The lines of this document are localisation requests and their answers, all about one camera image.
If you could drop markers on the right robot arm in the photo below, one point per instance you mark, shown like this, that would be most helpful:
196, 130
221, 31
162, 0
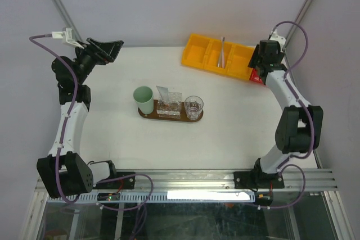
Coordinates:
299, 128

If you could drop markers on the yellow bin middle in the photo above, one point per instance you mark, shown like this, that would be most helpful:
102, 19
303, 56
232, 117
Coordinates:
212, 56

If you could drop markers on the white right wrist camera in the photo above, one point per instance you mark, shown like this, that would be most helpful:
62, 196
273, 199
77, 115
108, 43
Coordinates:
274, 35

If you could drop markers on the clear acrylic toothbrush holder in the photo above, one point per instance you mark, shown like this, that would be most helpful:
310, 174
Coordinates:
173, 109

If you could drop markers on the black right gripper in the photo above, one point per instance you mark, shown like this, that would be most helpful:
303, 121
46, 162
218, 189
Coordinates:
254, 59

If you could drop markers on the clear plastic cup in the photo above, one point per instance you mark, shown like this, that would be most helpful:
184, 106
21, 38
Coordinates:
193, 106

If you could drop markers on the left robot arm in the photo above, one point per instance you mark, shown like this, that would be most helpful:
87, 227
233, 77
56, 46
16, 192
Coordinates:
63, 172

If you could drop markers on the green plastic cup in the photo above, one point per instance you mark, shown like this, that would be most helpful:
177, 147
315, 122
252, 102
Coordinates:
144, 99

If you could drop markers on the yellow bin left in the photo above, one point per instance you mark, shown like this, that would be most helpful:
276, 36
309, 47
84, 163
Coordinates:
194, 51

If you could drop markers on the brown oval wooden tray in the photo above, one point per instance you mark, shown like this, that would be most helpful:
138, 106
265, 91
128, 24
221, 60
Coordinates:
155, 116

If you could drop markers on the left aluminium corner post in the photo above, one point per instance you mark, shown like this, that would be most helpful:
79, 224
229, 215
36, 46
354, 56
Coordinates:
67, 19

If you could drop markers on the yellow bin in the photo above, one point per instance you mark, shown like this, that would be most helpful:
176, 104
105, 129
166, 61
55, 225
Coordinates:
194, 51
212, 56
238, 60

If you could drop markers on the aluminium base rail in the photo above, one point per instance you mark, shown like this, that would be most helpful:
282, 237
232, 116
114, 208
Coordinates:
291, 180

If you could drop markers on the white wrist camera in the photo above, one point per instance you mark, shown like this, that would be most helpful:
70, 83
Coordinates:
67, 37
274, 35

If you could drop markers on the yellow bin right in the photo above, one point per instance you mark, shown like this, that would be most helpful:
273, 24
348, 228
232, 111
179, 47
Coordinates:
238, 60

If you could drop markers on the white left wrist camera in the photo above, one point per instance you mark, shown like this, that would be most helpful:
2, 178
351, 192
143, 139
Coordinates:
67, 37

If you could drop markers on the red plastic bin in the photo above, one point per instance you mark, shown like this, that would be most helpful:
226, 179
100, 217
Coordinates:
254, 77

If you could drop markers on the pink toothbrush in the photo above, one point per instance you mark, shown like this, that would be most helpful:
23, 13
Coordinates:
219, 56

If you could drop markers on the white slotted cable duct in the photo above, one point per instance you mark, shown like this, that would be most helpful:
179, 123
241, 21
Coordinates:
186, 196

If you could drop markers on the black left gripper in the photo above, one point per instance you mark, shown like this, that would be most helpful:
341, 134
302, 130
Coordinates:
102, 53

